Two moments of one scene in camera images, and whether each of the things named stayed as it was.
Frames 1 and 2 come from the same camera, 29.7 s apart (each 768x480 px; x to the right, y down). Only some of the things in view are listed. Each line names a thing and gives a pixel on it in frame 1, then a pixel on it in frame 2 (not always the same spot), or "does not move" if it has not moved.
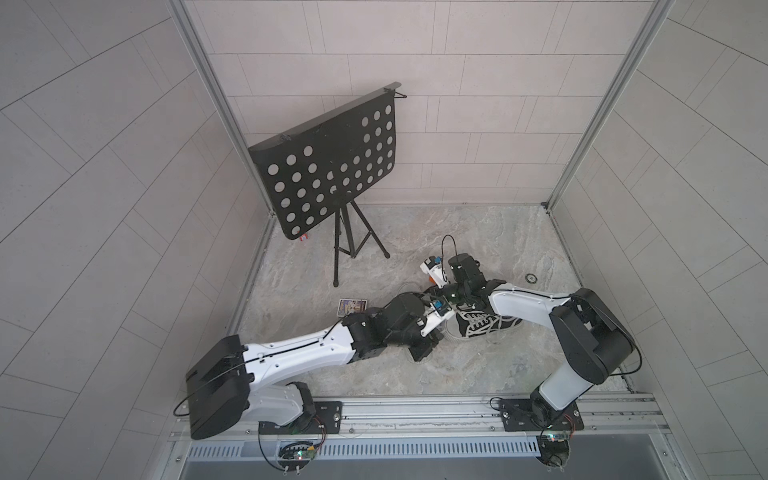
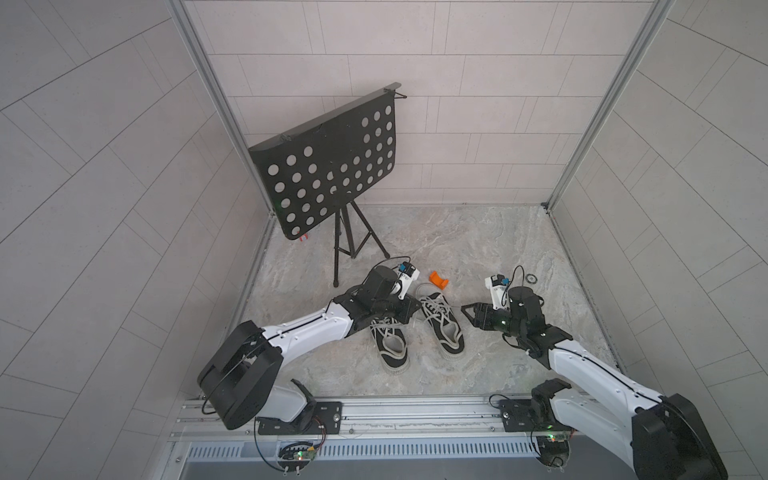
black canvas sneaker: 424,345 → 391,344
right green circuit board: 553,453 does not move
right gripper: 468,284 → 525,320
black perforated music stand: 312,168 does not move
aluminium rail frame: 622,420 does not move
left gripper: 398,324 → 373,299
